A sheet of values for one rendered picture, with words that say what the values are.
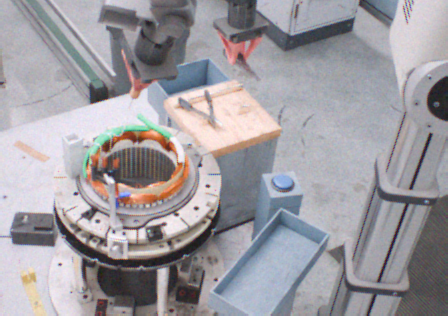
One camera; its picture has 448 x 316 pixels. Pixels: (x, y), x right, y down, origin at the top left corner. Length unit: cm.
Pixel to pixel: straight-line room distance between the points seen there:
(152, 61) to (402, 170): 48
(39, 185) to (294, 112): 180
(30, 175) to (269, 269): 76
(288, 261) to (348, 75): 243
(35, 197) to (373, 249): 83
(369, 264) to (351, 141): 186
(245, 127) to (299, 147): 164
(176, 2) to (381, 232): 64
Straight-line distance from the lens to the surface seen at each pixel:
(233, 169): 153
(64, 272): 156
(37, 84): 344
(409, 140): 121
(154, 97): 165
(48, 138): 191
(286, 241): 134
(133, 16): 103
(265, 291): 126
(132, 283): 156
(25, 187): 178
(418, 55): 105
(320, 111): 337
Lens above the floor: 202
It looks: 41 degrees down
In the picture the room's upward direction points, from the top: 6 degrees clockwise
